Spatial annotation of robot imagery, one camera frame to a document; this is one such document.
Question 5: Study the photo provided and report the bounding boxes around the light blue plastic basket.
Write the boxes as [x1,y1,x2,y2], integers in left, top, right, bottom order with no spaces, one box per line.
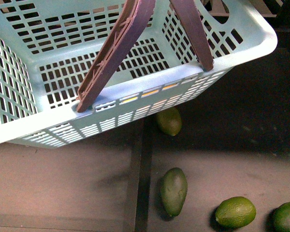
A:
[0,0,277,148]

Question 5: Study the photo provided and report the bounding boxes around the dull green avocado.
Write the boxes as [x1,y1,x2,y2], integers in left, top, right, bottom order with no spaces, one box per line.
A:
[156,107,182,136]

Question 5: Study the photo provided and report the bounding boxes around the dark green long avocado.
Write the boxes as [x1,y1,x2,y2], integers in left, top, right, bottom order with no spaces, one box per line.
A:
[160,167,188,217]

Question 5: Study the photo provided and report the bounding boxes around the bright green avocado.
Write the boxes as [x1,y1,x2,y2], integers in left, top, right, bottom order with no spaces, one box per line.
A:
[215,196,257,229]

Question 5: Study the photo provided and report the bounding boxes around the green avocado at edge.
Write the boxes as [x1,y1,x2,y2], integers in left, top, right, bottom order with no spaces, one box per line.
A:
[273,202,290,232]

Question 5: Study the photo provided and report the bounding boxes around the black tray divider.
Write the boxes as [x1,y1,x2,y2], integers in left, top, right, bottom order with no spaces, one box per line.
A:
[122,116,153,232]

